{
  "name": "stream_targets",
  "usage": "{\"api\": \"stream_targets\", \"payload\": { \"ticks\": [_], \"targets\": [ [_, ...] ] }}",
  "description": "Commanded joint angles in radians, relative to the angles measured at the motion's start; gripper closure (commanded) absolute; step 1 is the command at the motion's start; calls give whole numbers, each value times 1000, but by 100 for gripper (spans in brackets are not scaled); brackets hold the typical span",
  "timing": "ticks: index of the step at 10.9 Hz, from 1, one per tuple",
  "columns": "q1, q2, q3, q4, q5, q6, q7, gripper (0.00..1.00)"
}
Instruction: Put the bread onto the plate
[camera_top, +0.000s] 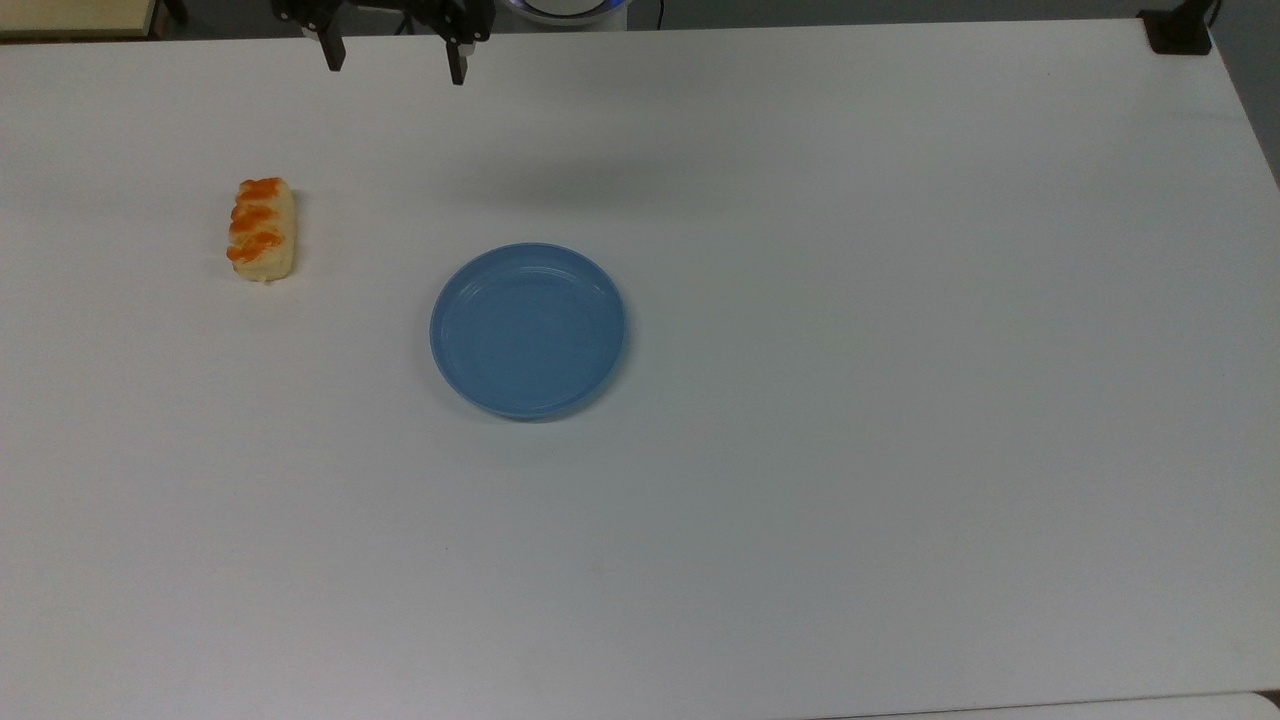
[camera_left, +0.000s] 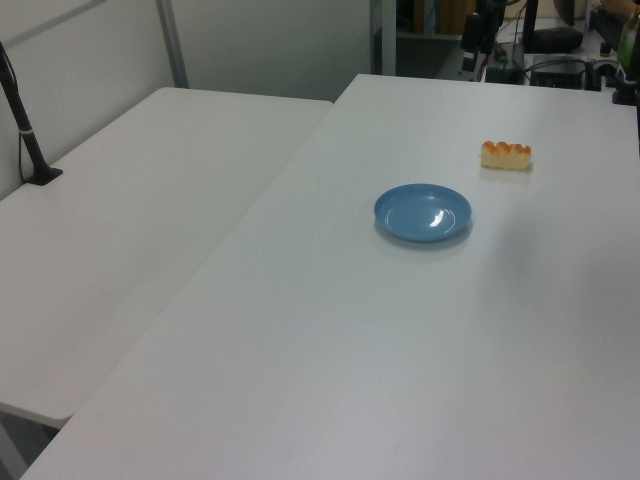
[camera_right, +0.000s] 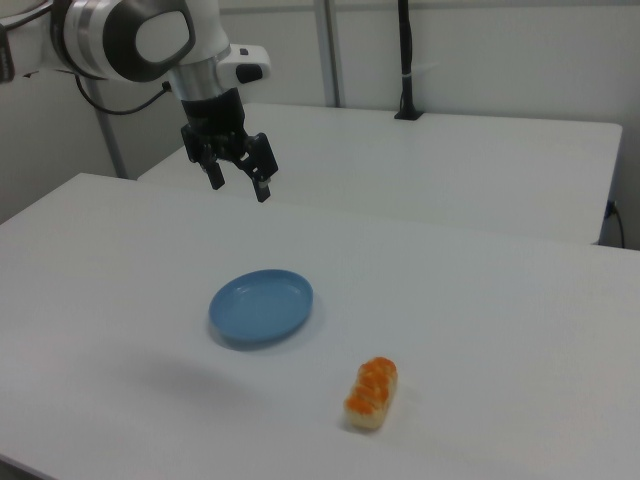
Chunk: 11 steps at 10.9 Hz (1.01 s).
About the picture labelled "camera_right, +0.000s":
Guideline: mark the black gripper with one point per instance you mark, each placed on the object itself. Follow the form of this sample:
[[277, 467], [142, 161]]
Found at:
[[215, 117]]

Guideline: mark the bread with orange topping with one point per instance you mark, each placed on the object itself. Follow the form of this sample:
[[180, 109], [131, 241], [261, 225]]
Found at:
[[371, 392]]

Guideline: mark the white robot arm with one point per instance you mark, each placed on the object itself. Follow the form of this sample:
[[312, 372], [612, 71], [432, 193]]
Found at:
[[100, 30]]

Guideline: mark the blue round plate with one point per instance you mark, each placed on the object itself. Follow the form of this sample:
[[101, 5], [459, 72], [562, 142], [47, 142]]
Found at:
[[260, 307]]

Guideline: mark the black camera pole stand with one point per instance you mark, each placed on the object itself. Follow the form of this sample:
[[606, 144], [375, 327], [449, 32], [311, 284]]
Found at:
[[407, 55]]

